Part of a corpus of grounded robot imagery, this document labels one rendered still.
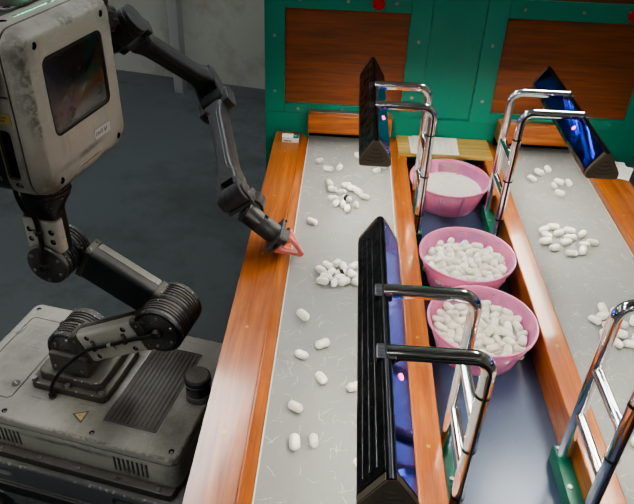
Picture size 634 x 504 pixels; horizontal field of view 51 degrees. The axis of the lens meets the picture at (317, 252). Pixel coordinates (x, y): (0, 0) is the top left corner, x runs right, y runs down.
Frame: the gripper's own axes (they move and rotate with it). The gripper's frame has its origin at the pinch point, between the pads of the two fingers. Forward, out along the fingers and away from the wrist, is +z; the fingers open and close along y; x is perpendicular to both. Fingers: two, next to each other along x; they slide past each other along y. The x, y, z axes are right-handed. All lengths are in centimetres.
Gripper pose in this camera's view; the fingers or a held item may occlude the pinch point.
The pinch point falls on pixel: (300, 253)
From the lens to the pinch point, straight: 182.0
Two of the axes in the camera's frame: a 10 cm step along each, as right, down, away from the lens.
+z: 7.5, 5.8, 3.2
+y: 0.7, -5.5, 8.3
